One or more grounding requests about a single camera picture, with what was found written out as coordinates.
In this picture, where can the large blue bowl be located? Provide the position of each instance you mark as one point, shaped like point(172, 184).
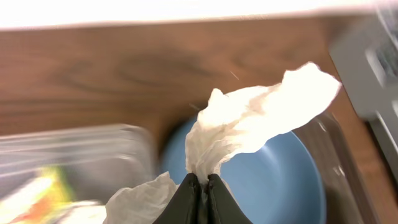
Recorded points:
point(280, 183)

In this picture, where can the white tissue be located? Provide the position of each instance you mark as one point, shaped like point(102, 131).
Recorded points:
point(238, 122)

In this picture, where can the clear plastic bin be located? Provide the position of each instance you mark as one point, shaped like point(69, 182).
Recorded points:
point(96, 163)

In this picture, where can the brown serving tray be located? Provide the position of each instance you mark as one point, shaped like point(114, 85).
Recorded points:
point(346, 197)

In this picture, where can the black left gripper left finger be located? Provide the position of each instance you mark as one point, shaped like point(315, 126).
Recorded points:
point(183, 206)

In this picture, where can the yellow green snack wrapper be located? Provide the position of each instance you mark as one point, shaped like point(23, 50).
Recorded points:
point(38, 198)

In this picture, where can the grey dishwasher rack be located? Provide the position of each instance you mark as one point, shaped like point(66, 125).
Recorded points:
point(365, 57)

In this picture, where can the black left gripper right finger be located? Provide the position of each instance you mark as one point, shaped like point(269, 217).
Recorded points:
point(222, 207)

